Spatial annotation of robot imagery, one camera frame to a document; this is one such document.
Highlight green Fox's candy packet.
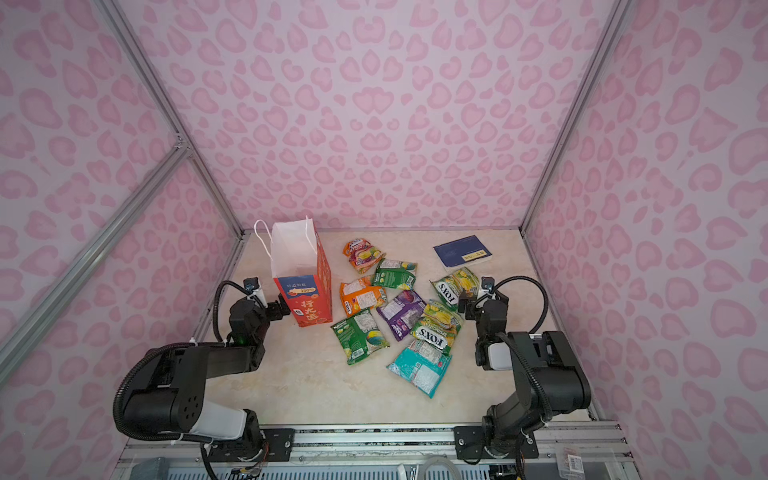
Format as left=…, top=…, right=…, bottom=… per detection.
left=430, top=267, right=481, bottom=312
left=410, top=300, right=464, bottom=355

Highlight red white paper bag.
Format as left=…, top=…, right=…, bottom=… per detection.
left=253, top=217, right=333, bottom=328

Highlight purple snack packet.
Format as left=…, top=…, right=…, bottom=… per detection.
left=376, top=290, right=427, bottom=341

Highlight teal snack packet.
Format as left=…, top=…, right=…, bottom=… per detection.
left=387, top=339, right=452, bottom=398

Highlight small green snack packet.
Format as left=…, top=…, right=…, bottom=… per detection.
left=372, top=259, right=417, bottom=290

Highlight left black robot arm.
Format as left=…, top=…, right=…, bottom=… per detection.
left=113, top=298, right=290, bottom=462

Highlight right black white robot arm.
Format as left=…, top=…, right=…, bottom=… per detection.
left=454, top=298, right=592, bottom=465

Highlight blue booklet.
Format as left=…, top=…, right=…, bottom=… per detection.
left=433, top=235, right=492, bottom=270

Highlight orange snack packet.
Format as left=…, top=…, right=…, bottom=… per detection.
left=339, top=275, right=388, bottom=317

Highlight large green snack packet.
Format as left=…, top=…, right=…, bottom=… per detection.
left=331, top=309, right=390, bottom=366

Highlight red yellow snack packet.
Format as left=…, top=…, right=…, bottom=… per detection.
left=343, top=238, right=386, bottom=274

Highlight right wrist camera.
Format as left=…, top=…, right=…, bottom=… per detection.
left=478, top=276, right=495, bottom=297

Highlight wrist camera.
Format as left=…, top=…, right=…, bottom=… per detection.
left=478, top=276, right=495, bottom=297
left=243, top=277, right=267, bottom=308

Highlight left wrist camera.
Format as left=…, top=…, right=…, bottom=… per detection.
left=243, top=277, right=267, bottom=308

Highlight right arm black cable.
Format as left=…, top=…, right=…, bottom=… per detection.
left=493, top=275, right=550, bottom=335

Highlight diagonal aluminium frame bar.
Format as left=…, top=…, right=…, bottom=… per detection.
left=1, top=142, right=189, bottom=385

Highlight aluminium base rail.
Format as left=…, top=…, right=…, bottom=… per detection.
left=112, top=420, right=640, bottom=479

